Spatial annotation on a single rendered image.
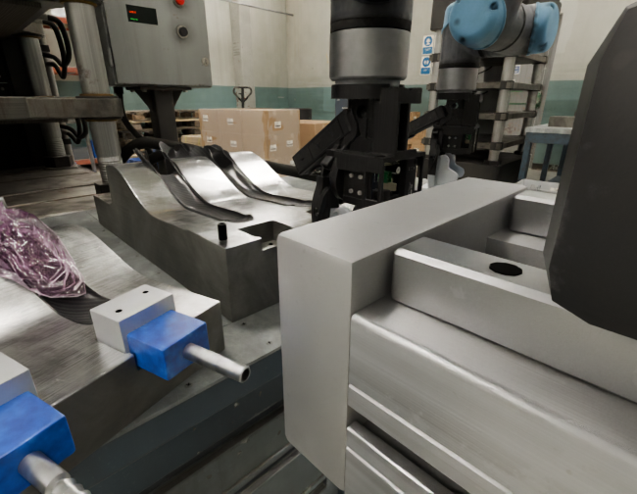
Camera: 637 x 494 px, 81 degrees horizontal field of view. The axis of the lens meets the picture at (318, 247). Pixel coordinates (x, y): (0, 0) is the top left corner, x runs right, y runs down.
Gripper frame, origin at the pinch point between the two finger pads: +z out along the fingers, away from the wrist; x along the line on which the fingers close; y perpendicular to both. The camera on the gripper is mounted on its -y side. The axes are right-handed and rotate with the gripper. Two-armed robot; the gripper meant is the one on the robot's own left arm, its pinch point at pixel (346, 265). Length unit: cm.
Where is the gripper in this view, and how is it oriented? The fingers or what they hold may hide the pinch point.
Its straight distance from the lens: 45.5
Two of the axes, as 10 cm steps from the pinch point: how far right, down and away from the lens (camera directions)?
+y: 6.9, 2.7, -6.7
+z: 0.0, 9.3, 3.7
